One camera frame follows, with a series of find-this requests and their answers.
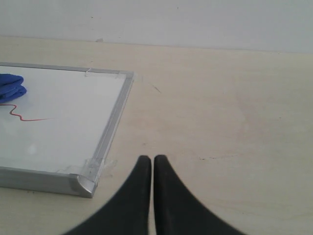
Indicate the white board with metal frame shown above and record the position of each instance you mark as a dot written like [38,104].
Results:
[55,138]

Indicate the blue cloth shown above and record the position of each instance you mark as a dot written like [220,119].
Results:
[11,87]

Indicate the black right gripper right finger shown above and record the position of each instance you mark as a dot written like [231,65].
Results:
[177,211]

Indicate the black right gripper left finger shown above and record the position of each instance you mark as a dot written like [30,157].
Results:
[127,212]

